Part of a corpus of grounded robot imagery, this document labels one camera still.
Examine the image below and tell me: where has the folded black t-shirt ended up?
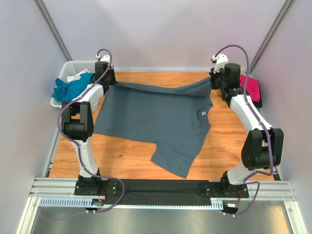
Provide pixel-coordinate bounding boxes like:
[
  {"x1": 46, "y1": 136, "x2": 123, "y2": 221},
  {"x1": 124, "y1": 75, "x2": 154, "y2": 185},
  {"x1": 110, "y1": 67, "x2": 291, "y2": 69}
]
[{"x1": 254, "y1": 80, "x2": 263, "y2": 109}]

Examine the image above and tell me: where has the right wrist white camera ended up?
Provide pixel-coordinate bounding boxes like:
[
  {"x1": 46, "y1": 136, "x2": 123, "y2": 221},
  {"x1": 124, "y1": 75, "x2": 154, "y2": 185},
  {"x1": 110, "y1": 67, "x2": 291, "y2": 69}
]
[{"x1": 211, "y1": 53, "x2": 229, "y2": 74}]

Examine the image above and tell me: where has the black base cloth strip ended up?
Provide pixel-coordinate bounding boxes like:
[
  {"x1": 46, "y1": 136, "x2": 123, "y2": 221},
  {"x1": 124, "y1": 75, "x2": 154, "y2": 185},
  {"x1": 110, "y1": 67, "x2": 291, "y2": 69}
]
[{"x1": 118, "y1": 179, "x2": 211, "y2": 206}]

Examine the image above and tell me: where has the white slotted cable duct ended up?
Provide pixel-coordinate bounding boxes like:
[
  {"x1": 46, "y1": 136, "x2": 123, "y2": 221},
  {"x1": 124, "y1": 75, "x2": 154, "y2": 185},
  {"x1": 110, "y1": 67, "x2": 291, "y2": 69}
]
[{"x1": 39, "y1": 197, "x2": 223, "y2": 210}]

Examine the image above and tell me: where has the wrist white camera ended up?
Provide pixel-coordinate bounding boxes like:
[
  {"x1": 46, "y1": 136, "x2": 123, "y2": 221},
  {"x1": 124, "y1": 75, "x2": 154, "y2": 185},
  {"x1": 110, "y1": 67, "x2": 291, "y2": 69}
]
[
  {"x1": 97, "y1": 55, "x2": 110, "y2": 63},
  {"x1": 211, "y1": 53, "x2": 229, "y2": 74}
]

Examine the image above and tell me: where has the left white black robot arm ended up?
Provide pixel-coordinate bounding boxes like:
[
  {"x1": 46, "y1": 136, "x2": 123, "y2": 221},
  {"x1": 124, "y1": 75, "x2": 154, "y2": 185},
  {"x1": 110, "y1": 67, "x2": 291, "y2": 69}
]
[{"x1": 57, "y1": 60, "x2": 117, "y2": 195}]

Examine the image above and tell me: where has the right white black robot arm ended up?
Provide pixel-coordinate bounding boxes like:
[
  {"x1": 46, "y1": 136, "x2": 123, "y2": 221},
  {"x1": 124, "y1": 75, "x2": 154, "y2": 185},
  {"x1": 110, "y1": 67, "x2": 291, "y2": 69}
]
[{"x1": 210, "y1": 62, "x2": 284, "y2": 197}]

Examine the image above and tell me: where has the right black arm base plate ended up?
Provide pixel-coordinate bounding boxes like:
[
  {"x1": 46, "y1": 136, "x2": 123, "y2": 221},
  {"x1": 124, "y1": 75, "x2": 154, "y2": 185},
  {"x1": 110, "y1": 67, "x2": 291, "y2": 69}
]
[{"x1": 199, "y1": 181, "x2": 249, "y2": 198}]

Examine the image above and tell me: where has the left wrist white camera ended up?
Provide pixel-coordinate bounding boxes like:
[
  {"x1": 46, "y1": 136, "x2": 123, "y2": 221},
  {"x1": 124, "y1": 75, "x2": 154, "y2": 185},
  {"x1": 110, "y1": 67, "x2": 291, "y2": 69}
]
[{"x1": 97, "y1": 55, "x2": 110, "y2": 63}]

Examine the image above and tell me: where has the teal blue t-shirt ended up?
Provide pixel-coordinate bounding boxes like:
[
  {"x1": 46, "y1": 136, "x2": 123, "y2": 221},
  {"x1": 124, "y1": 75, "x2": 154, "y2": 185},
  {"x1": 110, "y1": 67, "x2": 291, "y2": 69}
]
[{"x1": 52, "y1": 73, "x2": 95, "y2": 102}]

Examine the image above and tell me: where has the left aluminium corner post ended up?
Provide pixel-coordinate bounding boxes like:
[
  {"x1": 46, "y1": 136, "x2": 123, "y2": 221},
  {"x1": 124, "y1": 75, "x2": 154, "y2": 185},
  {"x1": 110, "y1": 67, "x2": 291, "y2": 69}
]
[{"x1": 34, "y1": 0, "x2": 72, "y2": 61}]

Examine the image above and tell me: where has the white t-shirt in basket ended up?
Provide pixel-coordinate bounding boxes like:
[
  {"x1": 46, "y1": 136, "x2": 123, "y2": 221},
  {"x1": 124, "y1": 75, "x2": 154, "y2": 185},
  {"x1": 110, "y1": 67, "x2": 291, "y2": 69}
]
[{"x1": 67, "y1": 69, "x2": 89, "y2": 83}]

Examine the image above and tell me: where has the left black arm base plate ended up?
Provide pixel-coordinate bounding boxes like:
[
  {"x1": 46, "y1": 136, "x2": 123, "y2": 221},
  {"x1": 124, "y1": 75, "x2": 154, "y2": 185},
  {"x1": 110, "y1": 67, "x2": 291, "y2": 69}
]
[{"x1": 74, "y1": 179, "x2": 120, "y2": 196}]

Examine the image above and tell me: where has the grey-blue t-shirt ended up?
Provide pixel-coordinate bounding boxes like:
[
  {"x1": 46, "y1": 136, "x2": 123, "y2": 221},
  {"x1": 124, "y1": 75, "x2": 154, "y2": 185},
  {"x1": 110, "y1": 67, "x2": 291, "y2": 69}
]
[{"x1": 94, "y1": 78, "x2": 213, "y2": 178}]

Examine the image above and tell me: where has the folded magenta t-shirt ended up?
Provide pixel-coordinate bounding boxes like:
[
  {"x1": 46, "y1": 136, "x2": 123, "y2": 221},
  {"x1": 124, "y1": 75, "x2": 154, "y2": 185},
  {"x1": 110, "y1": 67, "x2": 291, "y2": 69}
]
[{"x1": 246, "y1": 77, "x2": 259, "y2": 102}]

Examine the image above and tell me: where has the white plastic laundry basket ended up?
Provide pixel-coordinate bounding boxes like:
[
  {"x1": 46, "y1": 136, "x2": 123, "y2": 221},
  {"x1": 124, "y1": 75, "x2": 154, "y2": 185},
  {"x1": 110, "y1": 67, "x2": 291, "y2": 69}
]
[{"x1": 50, "y1": 60, "x2": 99, "y2": 111}]

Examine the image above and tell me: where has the right aluminium corner post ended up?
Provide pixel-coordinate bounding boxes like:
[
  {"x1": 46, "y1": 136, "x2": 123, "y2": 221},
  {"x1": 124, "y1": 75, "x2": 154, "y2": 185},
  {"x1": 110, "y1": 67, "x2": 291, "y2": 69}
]
[{"x1": 249, "y1": 0, "x2": 294, "y2": 74}]

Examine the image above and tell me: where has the aluminium corner post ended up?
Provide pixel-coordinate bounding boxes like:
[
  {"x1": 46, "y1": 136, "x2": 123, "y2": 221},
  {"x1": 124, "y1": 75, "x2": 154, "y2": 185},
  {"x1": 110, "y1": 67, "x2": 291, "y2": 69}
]
[
  {"x1": 249, "y1": 0, "x2": 294, "y2": 74},
  {"x1": 34, "y1": 0, "x2": 72, "y2": 61}
]

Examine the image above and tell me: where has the aluminium front rail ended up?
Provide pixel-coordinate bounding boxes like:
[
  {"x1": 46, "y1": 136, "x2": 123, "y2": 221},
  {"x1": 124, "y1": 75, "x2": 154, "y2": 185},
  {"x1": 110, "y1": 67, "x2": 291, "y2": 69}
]
[{"x1": 29, "y1": 177, "x2": 296, "y2": 201}]

